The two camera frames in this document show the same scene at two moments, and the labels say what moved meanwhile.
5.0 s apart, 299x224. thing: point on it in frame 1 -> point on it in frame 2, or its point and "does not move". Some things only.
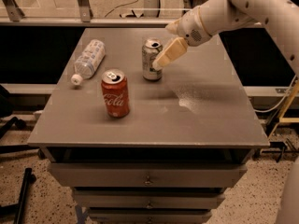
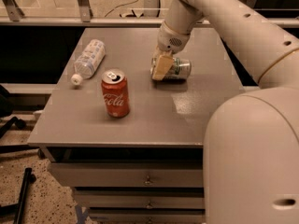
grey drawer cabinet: (138, 145) does not move
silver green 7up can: (150, 50) -> (180, 70)
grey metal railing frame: (12, 15) does not move
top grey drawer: (147, 175) does not move
